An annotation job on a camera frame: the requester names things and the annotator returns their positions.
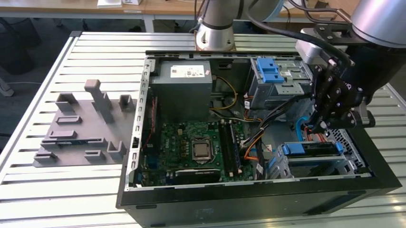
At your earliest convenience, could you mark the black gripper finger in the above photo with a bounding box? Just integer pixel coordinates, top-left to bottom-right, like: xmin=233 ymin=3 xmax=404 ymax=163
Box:
xmin=325 ymin=86 xmax=364 ymax=129
xmin=308 ymin=64 xmax=343 ymax=133

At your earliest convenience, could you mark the orange power wire black plug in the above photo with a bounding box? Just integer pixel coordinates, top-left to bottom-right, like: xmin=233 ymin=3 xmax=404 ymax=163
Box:
xmin=304 ymin=128 xmax=327 ymax=143

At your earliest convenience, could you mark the blue data wire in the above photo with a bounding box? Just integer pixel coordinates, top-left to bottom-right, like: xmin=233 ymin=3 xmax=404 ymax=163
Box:
xmin=293 ymin=115 xmax=313 ymax=143

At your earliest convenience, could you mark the hard disk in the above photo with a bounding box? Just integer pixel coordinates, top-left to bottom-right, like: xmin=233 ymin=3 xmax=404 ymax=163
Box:
xmin=280 ymin=142 xmax=343 ymax=157

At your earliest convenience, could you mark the metal disk bay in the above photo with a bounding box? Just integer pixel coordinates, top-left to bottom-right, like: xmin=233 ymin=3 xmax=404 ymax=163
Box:
xmin=273 ymin=140 xmax=358 ymax=179

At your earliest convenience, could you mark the metal drive cage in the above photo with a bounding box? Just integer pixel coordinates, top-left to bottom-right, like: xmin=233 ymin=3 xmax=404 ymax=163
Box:
xmin=248 ymin=57 xmax=317 ymax=110

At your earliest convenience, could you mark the blue drive latch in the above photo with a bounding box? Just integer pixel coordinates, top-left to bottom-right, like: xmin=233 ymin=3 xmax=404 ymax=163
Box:
xmin=256 ymin=57 xmax=288 ymax=84

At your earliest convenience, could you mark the black RAM stick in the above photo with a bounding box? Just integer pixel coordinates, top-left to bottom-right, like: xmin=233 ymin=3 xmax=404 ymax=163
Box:
xmin=227 ymin=120 xmax=243 ymax=175

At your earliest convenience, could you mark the silver CPU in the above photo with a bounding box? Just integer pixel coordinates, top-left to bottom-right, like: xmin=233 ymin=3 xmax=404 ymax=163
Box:
xmin=192 ymin=143 xmax=211 ymax=157

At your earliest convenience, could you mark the grey power supply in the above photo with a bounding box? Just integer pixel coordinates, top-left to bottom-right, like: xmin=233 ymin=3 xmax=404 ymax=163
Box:
xmin=148 ymin=59 xmax=213 ymax=122

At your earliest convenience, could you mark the green motherboard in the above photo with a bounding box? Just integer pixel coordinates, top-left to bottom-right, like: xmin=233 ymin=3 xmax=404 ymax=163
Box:
xmin=136 ymin=120 xmax=253 ymax=186

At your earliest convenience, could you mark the black graphics card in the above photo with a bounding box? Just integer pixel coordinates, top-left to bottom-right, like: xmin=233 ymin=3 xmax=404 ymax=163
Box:
xmin=172 ymin=168 xmax=221 ymax=185

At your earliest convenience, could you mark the black PC case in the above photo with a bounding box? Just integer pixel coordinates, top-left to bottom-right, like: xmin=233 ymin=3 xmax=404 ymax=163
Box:
xmin=113 ymin=49 xmax=403 ymax=226

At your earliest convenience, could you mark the wooden desk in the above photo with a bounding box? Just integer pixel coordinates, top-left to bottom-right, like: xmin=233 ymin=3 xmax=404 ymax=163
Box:
xmin=0 ymin=0 xmax=339 ymax=33

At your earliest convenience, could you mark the grey parts rack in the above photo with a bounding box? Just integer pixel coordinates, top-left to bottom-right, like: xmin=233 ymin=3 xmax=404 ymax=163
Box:
xmin=32 ymin=79 xmax=140 ymax=171

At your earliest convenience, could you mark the black office chair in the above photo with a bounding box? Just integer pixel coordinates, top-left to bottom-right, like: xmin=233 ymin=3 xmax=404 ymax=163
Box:
xmin=0 ymin=18 xmax=42 ymax=75

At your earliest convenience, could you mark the grey table leg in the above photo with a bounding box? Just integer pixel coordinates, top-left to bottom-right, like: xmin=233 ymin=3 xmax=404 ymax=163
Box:
xmin=0 ymin=66 xmax=14 ymax=97

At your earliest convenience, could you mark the black cable bundle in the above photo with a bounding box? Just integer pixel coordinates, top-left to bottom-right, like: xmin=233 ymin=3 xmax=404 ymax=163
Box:
xmin=240 ymin=94 xmax=313 ymax=148

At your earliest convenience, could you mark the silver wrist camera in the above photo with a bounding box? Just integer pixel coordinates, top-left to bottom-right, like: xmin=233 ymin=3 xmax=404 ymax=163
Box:
xmin=293 ymin=28 xmax=350 ymax=65

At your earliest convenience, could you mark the yellow wire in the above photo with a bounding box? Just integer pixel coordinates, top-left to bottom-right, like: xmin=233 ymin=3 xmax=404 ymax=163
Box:
xmin=208 ymin=76 xmax=239 ymax=111

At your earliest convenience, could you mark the black camera cable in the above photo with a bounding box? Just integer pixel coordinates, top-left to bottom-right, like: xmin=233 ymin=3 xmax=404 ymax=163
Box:
xmin=243 ymin=0 xmax=355 ymax=67

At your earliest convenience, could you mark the thin red wire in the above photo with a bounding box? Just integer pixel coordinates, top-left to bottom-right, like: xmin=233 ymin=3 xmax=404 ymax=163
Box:
xmin=140 ymin=96 xmax=159 ymax=150

